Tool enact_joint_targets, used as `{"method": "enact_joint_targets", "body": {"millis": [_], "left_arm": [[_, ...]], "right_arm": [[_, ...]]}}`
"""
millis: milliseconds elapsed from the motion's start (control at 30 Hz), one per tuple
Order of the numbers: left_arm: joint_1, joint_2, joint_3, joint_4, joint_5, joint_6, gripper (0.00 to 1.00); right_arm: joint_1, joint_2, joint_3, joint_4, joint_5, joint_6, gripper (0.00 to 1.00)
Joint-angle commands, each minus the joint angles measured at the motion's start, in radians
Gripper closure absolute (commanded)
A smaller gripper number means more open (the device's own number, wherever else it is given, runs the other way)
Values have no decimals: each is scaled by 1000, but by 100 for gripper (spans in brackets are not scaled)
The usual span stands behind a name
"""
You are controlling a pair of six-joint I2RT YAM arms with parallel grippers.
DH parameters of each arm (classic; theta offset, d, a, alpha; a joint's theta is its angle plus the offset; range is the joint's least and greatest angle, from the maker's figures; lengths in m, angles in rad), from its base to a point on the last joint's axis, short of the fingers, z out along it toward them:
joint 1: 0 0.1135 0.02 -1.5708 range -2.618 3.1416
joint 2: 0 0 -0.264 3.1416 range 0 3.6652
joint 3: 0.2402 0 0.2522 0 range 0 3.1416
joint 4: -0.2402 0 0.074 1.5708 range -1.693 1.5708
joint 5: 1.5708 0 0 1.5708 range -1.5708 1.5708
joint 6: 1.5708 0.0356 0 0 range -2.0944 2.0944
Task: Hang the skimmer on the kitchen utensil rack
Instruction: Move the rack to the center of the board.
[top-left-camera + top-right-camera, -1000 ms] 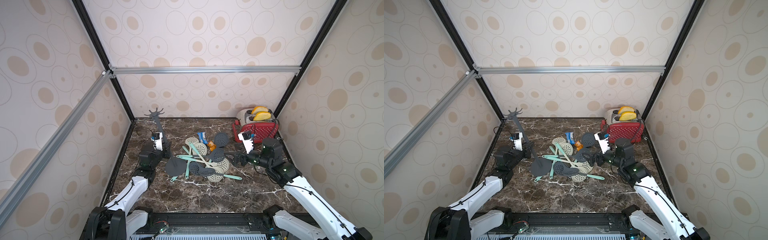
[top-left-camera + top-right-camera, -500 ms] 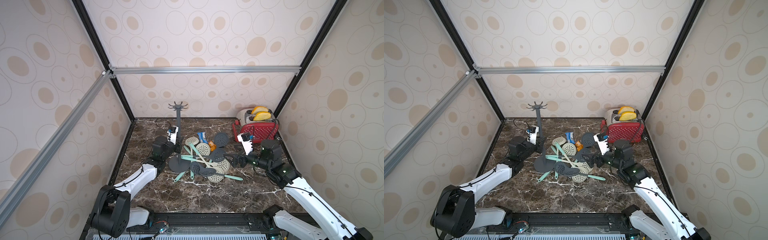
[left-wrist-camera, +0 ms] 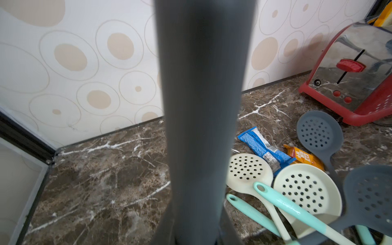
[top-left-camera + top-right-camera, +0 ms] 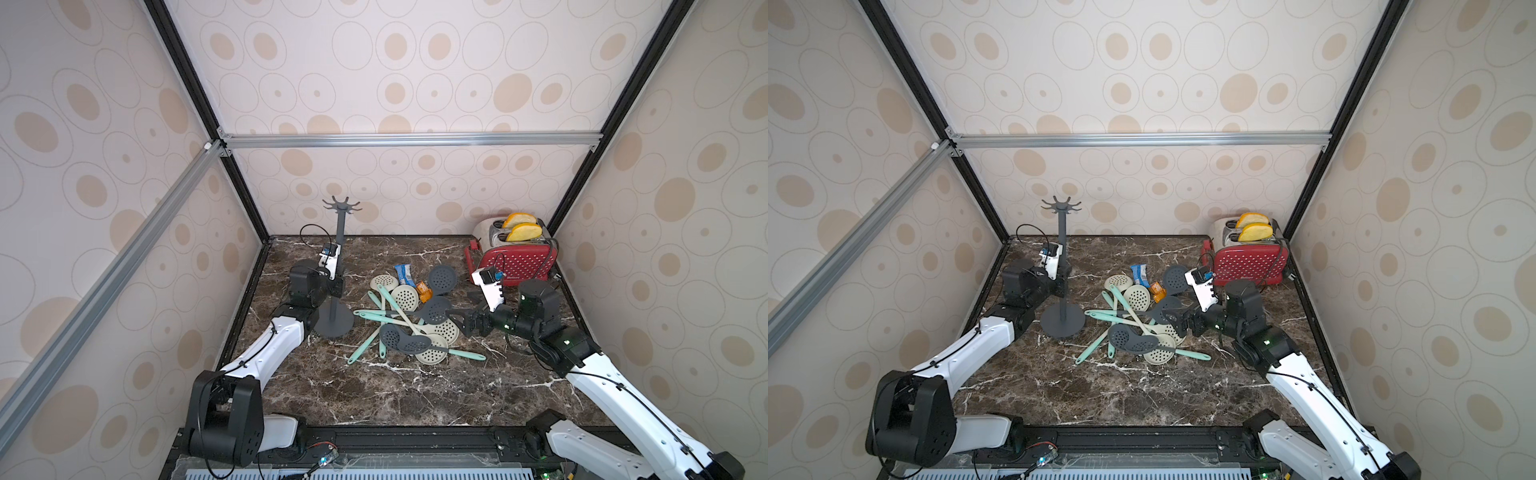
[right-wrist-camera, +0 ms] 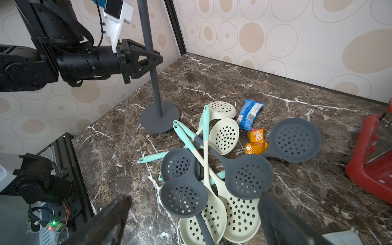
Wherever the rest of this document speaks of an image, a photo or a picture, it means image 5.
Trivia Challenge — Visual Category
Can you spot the grey skimmer lower left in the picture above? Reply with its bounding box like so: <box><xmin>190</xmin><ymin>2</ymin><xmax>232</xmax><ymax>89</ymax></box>
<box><xmin>161</xmin><ymin>148</ymin><xmax>200</xmax><ymax>182</ymax></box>

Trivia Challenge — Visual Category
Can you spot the grey skimmer mint handle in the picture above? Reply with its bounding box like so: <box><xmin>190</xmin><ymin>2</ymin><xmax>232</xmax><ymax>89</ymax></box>
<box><xmin>159</xmin><ymin>165</ymin><xmax>226</xmax><ymax>245</ymax></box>

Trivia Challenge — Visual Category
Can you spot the cream skimmer near packets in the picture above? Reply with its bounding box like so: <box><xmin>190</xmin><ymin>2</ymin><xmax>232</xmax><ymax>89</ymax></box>
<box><xmin>138</xmin><ymin>118</ymin><xmax>239</xmax><ymax>163</ymax></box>

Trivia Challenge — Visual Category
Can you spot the grey skimmer far right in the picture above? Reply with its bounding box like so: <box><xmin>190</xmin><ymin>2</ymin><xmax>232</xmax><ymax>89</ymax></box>
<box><xmin>261</xmin><ymin>118</ymin><xmax>322</xmax><ymax>163</ymax></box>

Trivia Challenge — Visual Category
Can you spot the grey utensil rack stand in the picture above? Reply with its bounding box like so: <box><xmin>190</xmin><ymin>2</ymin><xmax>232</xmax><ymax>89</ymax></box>
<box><xmin>137</xmin><ymin>0</ymin><xmax>180</xmax><ymax>133</ymax></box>

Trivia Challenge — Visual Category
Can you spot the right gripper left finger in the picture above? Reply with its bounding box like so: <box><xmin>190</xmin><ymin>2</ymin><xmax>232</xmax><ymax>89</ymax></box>
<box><xmin>63</xmin><ymin>194</ymin><xmax>132</xmax><ymax>245</ymax></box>

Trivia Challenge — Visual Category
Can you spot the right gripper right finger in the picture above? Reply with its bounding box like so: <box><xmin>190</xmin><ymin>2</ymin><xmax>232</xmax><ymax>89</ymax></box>
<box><xmin>258</xmin><ymin>192</ymin><xmax>331</xmax><ymax>245</ymax></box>

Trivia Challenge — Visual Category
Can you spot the grey skimmer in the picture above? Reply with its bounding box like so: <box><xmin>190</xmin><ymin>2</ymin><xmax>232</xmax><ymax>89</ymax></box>
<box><xmin>161</xmin><ymin>148</ymin><xmax>200</xmax><ymax>182</ymax></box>
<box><xmin>261</xmin><ymin>118</ymin><xmax>322</xmax><ymax>163</ymax></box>
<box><xmin>209</xmin><ymin>148</ymin><xmax>274</xmax><ymax>200</ymax></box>

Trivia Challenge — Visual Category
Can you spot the grey skimmer centre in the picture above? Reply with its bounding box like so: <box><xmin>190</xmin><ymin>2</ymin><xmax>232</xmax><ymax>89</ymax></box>
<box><xmin>209</xmin><ymin>148</ymin><xmax>274</xmax><ymax>200</ymax></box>

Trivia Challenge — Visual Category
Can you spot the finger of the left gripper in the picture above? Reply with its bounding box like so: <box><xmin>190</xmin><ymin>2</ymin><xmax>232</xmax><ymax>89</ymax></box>
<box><xmin>130</xmin><ymin>40</ymin><xmax>163</xmax><ymax>65</ymax></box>
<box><xmin>132</xmin><ymin>60</ymin><xmax>158</xmax><ymax>79</ymax></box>

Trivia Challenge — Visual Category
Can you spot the cream skimmer upper left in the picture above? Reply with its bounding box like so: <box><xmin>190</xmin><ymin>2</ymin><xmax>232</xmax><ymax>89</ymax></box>
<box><xmin>208</xmin><ymin>101</ymin><xmax>237</xmax><ymax>129</ymax></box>

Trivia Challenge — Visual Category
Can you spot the orange snack packet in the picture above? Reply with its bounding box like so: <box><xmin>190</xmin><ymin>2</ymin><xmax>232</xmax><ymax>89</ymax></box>
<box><xmin>245</xmin><ymin>127</ymin><xmax>269</xmax><ymax>155</ymax></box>

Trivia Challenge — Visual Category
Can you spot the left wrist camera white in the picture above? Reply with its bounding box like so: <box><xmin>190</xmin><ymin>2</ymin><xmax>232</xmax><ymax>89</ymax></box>
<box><xmin>94</xmin><ymin>0</ymin><xmax>134</xmax><ymax>53</ymax></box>

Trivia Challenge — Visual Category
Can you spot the red silver toaster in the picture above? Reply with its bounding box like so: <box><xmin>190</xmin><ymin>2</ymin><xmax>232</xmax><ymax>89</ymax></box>
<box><xmin>345</xmin><ymin>102</ymin><xmax>392</xmax><ymax>204</ymax></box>

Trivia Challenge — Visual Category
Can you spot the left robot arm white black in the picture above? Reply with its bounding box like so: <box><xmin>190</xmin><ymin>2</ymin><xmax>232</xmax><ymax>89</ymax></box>
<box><xmin>1</xmin><ymin>1</ymin><xmax>163</xmax><ymax>92</ymax></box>

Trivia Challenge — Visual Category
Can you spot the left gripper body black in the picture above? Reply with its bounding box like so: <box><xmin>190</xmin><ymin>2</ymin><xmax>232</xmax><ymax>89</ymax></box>
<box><xmin>116</xmin><ymin>39</ymin><xmax>142</xmax><ymax>84</ymax></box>

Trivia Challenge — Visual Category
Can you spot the cream skimmer mint handle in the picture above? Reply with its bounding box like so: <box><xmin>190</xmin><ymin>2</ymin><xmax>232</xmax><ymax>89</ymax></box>
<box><xmin>174</xmin><ymin>120</ymin><xmax>261</xmax><ymax>244</ymax></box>
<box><xmin>175</xmin><ymin>105</ymin><xmax>227</xmax><ymax>245</ymax></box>

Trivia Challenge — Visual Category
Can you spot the blue snack packet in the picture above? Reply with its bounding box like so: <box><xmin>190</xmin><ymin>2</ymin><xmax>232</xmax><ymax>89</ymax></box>
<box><xmin>236</xmin><ymin>100</ymin><xmax>265</xmax><ymax>131</ymax></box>

